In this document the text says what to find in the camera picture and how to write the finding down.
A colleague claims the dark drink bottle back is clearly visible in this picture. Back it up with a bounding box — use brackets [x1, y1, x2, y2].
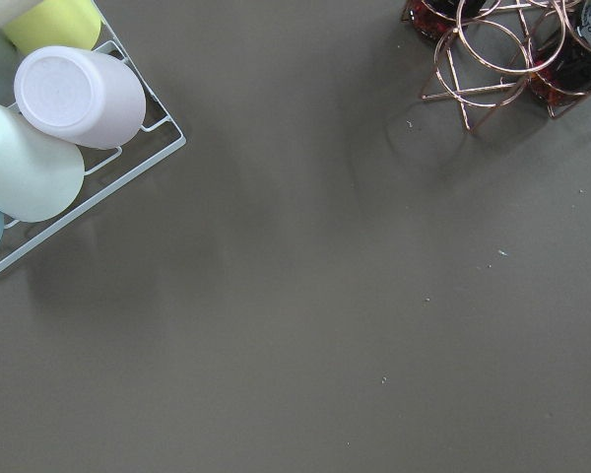
[401, 0, 486, 41]

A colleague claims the dark drink bottle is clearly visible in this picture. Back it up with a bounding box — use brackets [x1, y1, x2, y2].
[401, 0, 486, 41]
[530, 1, 591, 107]

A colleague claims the pale pink cup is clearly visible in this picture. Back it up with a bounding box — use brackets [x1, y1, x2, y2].
[14, 45, 147, 149]

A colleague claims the pale mint cup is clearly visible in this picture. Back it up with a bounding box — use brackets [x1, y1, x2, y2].
[0, 104, 85, 223]

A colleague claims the yellow green cup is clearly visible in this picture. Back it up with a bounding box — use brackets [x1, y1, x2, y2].
[2, 0, 102, 54]

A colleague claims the dark drink bottle front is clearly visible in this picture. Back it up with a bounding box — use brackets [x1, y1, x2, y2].
[530, 1, 591, 107]

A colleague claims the white wire cup rack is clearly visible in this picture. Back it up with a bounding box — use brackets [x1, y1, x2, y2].
[0, 20, 186, 273]

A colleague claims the copper wire bottle rack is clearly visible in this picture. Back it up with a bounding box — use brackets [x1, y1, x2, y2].
[409, 1, 591, 132]

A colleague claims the wooden rack handle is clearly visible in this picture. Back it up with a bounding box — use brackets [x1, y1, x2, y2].
[0, 0, 38, 29]

